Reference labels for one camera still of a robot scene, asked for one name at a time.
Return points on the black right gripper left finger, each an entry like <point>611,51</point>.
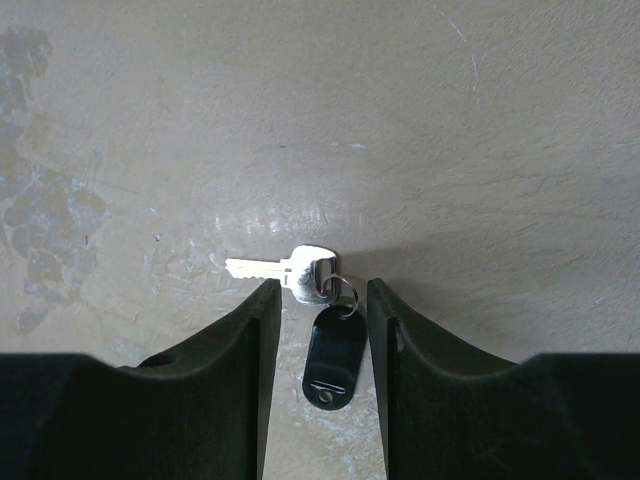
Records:
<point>198,410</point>

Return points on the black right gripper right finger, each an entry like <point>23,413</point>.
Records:
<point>449,410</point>

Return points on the key with black fob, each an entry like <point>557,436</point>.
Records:
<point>339,332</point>

